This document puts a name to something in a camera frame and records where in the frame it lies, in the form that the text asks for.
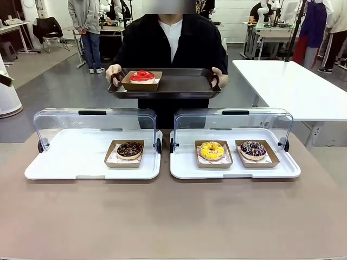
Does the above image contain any dark brown serving tray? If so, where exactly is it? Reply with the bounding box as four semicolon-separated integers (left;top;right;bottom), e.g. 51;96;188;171
107;67;222;100

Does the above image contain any kraft box of red donut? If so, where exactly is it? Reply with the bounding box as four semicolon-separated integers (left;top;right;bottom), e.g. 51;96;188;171
121;70;163;92

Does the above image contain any red glazed donut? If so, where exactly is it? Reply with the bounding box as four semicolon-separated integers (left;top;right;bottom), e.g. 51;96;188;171
129;70;156;85

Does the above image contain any yellow glazed sprinkle donut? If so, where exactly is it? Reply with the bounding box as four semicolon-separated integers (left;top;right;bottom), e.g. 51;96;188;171
199;141;226;160

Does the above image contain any kraft box of yellow donut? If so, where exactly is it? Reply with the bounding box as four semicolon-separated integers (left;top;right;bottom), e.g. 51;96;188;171
194;140;234;169

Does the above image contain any chocolate donut with brown sprinkles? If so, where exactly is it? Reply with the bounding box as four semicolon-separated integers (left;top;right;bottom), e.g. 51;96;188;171
117;141;144;159

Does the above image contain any kraft box of brown-sprinkle donut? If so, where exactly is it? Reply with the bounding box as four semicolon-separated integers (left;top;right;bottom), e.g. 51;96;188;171
104;139;145;168

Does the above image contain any printed paper under yellow donut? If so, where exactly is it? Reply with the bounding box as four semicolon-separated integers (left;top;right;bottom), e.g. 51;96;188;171
197;143;232;165

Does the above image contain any printed paper under brown-sprinkle donut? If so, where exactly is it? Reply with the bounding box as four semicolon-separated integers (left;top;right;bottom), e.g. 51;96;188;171
107;143;143;163

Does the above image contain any chocolate donut with rainbow sprinkles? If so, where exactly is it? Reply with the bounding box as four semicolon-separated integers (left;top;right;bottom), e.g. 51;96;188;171
240;140;267;160

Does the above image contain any kraft box of rainbow-sprinkle donut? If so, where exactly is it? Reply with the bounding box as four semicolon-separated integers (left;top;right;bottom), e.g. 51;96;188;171
234;139;280;168

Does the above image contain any person in black jacket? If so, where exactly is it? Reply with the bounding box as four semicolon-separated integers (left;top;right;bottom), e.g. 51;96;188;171
112;0;228;129

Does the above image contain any printed paper under rainbow-sprinkle donut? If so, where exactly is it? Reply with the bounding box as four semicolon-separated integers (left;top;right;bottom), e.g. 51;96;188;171
238;143;273;164

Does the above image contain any person in grey hoodie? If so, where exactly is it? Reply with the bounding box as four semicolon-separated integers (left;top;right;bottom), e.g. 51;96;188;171
67;0;106;74

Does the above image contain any person in purple apron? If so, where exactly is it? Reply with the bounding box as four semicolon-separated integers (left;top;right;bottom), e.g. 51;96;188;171
291;0;333;71

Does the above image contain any person in light top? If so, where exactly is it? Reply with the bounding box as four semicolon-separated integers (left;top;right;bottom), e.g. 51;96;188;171
317;0;347;74

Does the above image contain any white display case tray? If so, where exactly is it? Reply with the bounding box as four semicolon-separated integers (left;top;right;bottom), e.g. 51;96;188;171
170;128;301;179
24;128;163;181

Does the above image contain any clear display case lid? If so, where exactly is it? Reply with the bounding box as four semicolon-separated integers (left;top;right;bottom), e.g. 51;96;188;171
33;107;158;152
173;107;294;152

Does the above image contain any white table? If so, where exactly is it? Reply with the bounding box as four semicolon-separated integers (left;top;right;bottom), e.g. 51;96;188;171
232;59;347;148

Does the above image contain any grey background workbench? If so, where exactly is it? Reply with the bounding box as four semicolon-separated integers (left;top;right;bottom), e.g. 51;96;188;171
240;23;301;60

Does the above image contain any black tripod stand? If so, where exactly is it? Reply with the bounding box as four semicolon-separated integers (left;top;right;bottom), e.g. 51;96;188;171
283;0;304;62

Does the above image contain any chair with black jacket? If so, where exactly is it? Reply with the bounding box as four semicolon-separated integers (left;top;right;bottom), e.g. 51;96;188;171
33;16;71;54

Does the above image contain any white cylindrical floor unit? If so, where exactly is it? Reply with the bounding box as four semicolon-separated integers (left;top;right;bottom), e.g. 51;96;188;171
0;53;24;119

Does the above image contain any grey stool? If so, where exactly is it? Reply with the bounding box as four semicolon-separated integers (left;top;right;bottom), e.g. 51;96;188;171
0;42;18;63

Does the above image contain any white background desk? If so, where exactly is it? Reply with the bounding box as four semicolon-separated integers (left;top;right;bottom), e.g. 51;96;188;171
0;21;37;55

